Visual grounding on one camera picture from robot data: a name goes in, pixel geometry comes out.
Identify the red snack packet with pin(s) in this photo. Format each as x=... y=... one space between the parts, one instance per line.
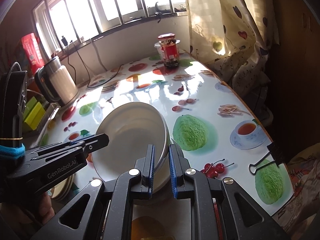
x=32 y=50

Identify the window with metal bars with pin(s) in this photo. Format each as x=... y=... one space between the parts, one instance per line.
x=75 y=7

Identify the striped storage basket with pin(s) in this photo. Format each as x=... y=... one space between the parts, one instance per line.
x=51 y=112

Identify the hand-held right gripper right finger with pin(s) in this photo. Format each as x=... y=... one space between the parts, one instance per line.
x=172 y=170

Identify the black binder clip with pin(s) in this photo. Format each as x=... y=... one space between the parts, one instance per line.
x=276 y=152

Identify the person's left hand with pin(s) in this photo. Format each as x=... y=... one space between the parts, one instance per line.
x=47 y=210

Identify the white electric kettle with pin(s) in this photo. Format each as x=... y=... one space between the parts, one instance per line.
x=62 y=82

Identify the clear plastic container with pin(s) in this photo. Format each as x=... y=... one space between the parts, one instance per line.
x=158 y=48

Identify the red label glass jar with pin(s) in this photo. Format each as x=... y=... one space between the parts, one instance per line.
x=170 y=52

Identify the black plug charger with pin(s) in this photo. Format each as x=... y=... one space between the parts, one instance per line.
x=64 y=40

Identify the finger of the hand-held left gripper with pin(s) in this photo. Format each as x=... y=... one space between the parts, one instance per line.
x=97 y=141

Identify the printed blanket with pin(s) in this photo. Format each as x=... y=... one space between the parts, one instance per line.
x=302 y=180

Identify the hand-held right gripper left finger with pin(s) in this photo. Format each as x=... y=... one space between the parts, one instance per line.
x=151 y=170

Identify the fruit print tablecloth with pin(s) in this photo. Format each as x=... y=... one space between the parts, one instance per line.
x=200 y=100

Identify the heart print curtain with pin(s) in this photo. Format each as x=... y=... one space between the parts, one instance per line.
x=225 y=17

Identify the dark green box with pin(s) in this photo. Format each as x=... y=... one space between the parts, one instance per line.
x=31 y=102

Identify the lime green box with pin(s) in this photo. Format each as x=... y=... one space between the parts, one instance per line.
x=35 y=117

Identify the white bowl with blue pattern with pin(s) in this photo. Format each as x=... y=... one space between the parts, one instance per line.
x=130 y=135

